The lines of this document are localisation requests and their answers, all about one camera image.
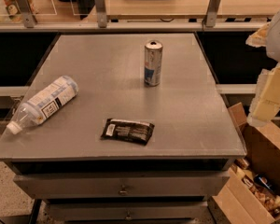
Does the grey drawer cabinet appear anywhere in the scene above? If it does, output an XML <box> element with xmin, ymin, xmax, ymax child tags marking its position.
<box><xmin>0</xmin><ymin>33</ymin><xmax>245</xmax><ymax>224</ymax></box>

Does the metal bracket post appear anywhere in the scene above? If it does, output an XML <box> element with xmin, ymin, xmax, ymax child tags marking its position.
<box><xmin>203</xmin><ymin>0</ymin><xmax>221</xmax><ymax>27</ymax></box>
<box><xmin>15</xmin><ymin>0</ymin><xmax>36</xmax><ymax>28</ymax></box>
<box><xmin>94</xmin><ymin>0</ymin><xmax>107</xmax><ymax>28</ymax></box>

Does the right metal bracket post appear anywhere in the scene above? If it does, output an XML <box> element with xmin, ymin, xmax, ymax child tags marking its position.
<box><xmin>203</xmin><ymin>0</ymin><xmax>221</xmax><ymax>27</ymax></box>

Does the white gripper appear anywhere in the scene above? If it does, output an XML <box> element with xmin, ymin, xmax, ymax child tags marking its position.
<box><xmin>245</xmin><ymin>9</ymin><xmax>280</xmax><ymax>127</ymax></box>

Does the left metal bracket post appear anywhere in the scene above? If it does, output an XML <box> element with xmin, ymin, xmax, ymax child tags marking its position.
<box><xmin>15</xmin><ymin>0</ymin><xmax>36</xmax><ymax>28</ymax></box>

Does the redbull can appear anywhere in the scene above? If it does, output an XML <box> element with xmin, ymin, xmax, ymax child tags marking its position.
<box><xmin>144</xmin><ymin>40</ymin><xmax>163</xmax><ymax>86</ymax></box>

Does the upper drawer with knob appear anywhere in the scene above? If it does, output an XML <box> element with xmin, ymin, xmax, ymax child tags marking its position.
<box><xmin>14</xmin><ymin>172</ymin><xmax>229</xmax><ymax>200</ymax></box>

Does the drawer with knob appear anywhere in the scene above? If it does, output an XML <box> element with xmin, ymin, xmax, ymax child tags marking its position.
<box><xmin>14</xmin><ymin>172</ymin><xmax>229</xmax><ymax>200</ymax></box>
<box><xmin>46</xmin><ymin>202</ymin><xmax>207</xmax><ymax>221</ymax></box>

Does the middle metal bracket post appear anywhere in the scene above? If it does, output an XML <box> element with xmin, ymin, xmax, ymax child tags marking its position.
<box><xmin>94</xmin><ymin>0</ymin><xmax>107</xmax><ymax>28</ymax></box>

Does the black snack packet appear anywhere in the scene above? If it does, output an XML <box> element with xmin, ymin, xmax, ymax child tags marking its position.
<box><xmin>101</xmin><ymin>119</ymin><xmax>155</xmax><ymax>145</ymax></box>

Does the cardboard box with snacks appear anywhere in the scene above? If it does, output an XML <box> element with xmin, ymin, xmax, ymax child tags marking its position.
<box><xmin>209</xmin><ymin>103</ymin><xmax>280</xmax><ymax>224</ymax></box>

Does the lower drawer with knob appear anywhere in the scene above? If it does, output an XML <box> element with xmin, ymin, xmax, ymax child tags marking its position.
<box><xmin>46</xmin><ymin>202</ymin><xmax>207</xmax><ymax>221</ymax></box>

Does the clear plastic bottle blue label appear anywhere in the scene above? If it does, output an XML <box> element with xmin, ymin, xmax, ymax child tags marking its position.
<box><xmin>7</xmin><ymin>76</ymin><xmax>78</xmax><ymax>134</ymax></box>

